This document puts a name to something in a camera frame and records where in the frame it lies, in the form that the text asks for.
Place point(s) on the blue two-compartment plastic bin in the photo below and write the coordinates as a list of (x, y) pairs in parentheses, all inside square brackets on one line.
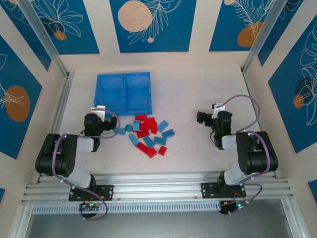
[(111, 94)]

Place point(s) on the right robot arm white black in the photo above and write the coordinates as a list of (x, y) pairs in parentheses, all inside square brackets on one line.
[(257, 153)]

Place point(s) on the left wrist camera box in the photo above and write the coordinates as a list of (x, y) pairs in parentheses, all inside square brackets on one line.
[(99, 110)]

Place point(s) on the aluminium frame leg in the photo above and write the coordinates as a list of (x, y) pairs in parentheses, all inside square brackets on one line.
[(21, 220), (292, 218)]

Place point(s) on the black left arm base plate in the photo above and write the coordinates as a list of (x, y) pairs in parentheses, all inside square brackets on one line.
[(109, 192)]

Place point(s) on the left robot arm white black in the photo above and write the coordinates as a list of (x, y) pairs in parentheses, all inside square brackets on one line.
[(57, 158)]

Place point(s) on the aluminium corner post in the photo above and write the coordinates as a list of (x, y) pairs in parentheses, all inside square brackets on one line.
[(45, 37), (262, 37)]

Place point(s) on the blue floral wall panel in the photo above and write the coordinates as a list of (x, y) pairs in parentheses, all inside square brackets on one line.
[(223, 24), (29, 34), (173, 24), (19, 74), (292, 111), (2, 196), (289, 24), (74, 24), (313, 188)]

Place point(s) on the small blue lego brick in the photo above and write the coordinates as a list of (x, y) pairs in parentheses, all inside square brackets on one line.
[(117, 130), (122, 131), (128, 128)]

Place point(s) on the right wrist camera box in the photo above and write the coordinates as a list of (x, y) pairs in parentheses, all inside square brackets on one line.
[(218, 106)]

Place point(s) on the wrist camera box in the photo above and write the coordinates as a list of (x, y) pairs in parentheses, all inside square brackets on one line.
[(218, 106), (99, 110)]

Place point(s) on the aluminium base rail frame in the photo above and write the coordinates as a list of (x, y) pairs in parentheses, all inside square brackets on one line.
[(158, 186)]

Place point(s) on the small red lego brick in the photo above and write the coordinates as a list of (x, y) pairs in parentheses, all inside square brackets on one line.
[(154, 131)]

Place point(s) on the aluminium side rail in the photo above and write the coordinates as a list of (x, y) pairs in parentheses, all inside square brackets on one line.
[(248, 84), (64, 99)]

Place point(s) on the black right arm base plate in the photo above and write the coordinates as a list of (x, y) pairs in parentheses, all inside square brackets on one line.
[(208, 189)]

